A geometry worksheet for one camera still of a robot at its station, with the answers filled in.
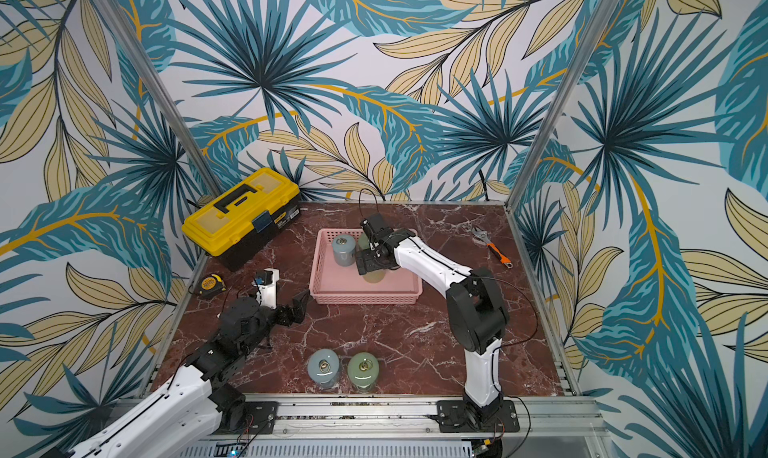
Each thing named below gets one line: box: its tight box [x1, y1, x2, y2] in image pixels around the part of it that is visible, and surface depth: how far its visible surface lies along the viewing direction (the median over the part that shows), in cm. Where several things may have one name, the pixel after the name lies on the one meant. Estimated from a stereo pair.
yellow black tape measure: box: [199, 274, 227, 297], surface depth 95 cm
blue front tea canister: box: [307, 348, 340, 389], surface depth 75 cm
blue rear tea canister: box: [332, 234, 357, 267], surface depth 100 cm
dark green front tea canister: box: [347, 352, 380, 392], surface depth 75 cm
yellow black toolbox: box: [182, 168, 302, 272], surface depth 96 cm
